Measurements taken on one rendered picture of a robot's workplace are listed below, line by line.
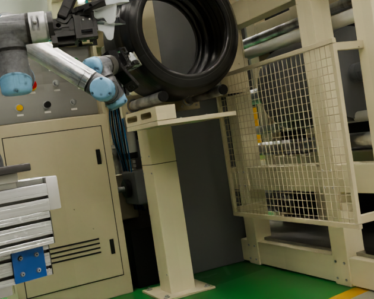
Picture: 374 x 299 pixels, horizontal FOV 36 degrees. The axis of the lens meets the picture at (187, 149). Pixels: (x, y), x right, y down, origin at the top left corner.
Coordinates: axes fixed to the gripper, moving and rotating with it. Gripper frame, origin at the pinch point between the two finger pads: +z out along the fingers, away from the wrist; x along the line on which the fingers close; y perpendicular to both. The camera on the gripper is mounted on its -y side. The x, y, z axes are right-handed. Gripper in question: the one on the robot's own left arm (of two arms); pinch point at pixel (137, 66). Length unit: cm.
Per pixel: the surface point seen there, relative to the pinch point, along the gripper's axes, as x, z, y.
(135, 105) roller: 20.6, 21.9, -9.7
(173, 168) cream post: 28, 38, -42
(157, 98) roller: 1.9, 5.3, -14.4
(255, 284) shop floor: 20, 37, -108
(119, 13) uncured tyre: -2.6, 4.0, 22.3
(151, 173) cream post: 35, 31, -39
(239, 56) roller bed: -18, 71, -11
